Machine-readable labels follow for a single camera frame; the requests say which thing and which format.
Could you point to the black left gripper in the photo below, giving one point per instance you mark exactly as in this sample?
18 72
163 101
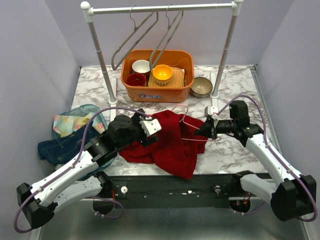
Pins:
144 141

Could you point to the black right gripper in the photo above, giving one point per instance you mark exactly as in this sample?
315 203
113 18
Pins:
207 129

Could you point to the pink wire hanger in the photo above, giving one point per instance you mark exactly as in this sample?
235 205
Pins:
192 126

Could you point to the red skirt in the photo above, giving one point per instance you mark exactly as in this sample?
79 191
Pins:
172 154

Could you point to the blue denim skirt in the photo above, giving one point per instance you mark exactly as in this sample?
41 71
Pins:
61 150

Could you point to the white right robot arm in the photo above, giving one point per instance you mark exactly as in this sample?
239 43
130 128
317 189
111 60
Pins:
291 194

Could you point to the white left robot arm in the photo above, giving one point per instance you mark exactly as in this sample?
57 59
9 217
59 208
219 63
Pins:
41 200

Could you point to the grey hanger middle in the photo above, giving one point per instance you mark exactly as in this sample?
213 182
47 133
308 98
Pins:
172 27

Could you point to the red cup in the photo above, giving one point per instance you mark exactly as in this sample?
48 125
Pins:
136 80

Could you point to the beige square plate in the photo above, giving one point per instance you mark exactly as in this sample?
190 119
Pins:
177 80

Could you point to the yellow bowl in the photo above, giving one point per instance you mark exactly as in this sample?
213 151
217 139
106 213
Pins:
162 74

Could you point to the clear blue plastic bin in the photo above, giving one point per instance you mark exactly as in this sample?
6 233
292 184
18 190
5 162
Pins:
86 108

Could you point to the orange plastic basin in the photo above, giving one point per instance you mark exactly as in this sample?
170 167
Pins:
183 66

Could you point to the floral cloth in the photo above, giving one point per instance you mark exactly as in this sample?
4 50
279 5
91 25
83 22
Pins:
64 125

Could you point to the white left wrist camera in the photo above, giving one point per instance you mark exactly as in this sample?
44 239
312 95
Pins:
150 125

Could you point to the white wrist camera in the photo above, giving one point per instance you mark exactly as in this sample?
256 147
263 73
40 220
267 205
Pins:
211 112
150 125

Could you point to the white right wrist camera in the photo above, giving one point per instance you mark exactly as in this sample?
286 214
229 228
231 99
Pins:
211 112

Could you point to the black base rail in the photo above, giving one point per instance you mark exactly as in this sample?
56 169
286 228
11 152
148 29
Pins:
158 192

